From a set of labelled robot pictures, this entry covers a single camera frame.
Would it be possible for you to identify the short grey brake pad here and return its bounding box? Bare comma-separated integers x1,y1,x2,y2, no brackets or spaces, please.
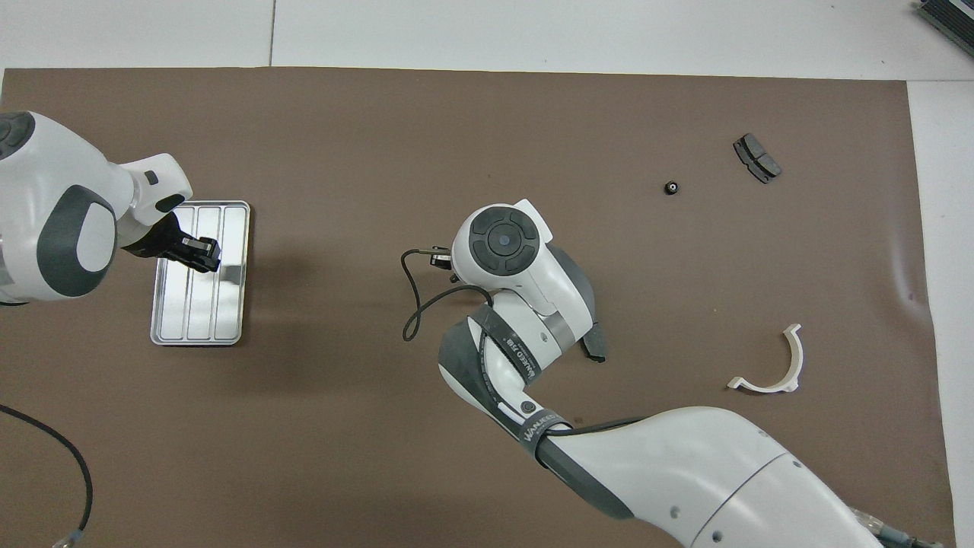
733,133,783,185

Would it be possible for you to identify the long grey brake pad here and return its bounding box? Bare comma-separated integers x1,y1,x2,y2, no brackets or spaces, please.
581,323,608,364

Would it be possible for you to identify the white curved plastic bracket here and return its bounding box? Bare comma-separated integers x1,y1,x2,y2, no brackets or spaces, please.
727,323,804,394

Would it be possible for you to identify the brown table mat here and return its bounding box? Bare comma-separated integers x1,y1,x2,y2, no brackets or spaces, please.
0,67,958,548

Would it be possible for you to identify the silver metal tray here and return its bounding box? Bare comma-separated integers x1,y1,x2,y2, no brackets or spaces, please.
150,200,252,347

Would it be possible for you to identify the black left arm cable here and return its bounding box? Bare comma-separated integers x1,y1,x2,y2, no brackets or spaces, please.
0,403,94,548

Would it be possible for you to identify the dark ribbed device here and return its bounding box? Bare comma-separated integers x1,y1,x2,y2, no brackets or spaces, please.
917,0,974,48

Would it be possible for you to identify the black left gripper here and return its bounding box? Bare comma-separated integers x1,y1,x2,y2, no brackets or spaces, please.
120,212,222,274

